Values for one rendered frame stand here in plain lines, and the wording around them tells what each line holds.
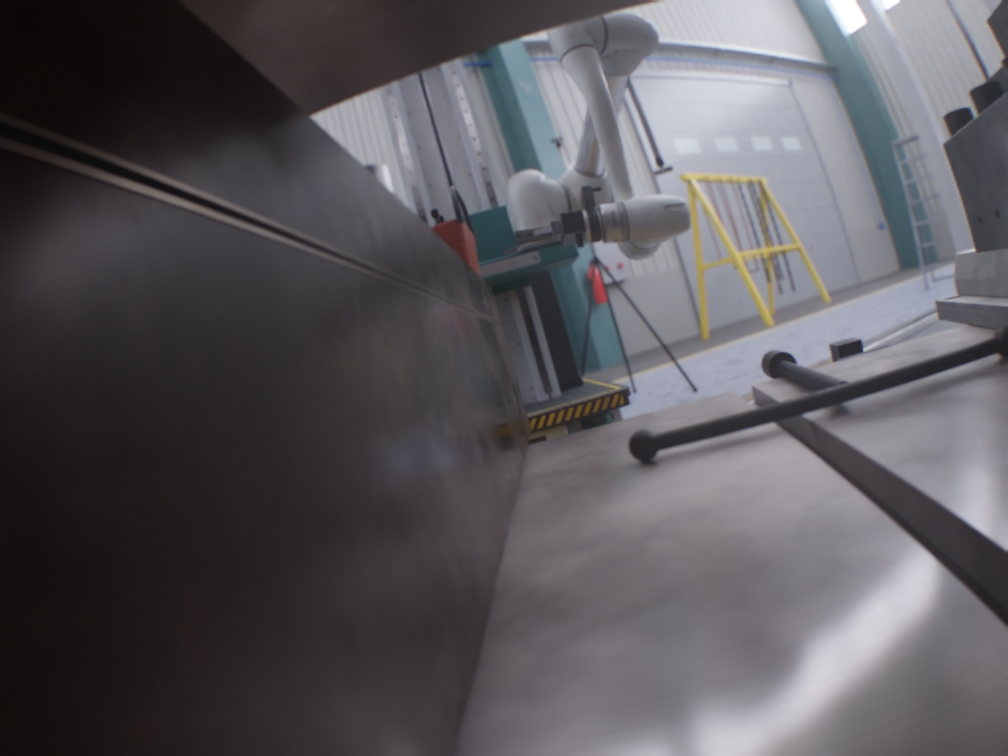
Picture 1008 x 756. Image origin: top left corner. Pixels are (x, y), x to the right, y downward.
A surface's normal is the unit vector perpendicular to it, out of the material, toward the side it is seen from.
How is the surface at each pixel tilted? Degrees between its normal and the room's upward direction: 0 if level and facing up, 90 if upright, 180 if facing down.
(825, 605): 0
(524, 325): 90
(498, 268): 90
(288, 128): 90
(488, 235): 90
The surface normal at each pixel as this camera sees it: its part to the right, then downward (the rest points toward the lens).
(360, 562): 0.96, -0.27
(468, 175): 0.01, 0.04
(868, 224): 0.25, -0.04
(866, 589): -0.27, -0.96
